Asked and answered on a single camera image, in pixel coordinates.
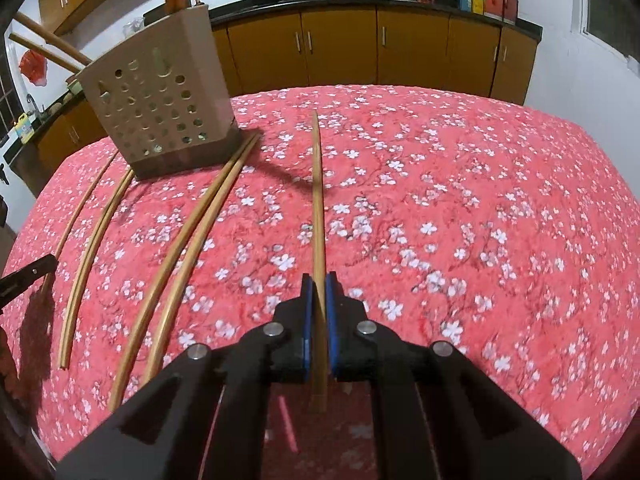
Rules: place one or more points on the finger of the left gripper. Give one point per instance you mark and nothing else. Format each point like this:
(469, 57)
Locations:
(17, 282)

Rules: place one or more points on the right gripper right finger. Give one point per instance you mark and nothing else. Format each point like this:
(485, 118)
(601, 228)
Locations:
(435, 414)

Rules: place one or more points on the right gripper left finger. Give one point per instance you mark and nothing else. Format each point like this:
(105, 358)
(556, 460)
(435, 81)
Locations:
(204, 416)

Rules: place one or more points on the lower wooden kitchen cabinets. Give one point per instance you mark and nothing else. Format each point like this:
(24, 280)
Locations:
(307, 43)

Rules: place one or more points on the yellow detergent bottle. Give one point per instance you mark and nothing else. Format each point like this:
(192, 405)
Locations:
(24, 128)

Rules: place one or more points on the red floral tablecloth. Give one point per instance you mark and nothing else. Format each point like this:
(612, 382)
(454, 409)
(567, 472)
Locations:
(502, 230)

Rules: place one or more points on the beige perforated utensil holder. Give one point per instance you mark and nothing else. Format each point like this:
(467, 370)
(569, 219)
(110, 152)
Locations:
(161, 96)

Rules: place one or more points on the yellow and blue boxes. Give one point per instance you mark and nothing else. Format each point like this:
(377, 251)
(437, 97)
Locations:
(471, 2)

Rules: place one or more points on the dark red oil bottle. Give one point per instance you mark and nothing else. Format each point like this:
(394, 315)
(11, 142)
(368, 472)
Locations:
(510, 11)

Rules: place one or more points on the right barred window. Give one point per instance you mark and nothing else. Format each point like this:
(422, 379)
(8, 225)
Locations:
(616, 23)

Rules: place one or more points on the red plastic bag on wall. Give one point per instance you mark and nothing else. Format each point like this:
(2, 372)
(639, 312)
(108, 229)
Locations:
(34, 66)

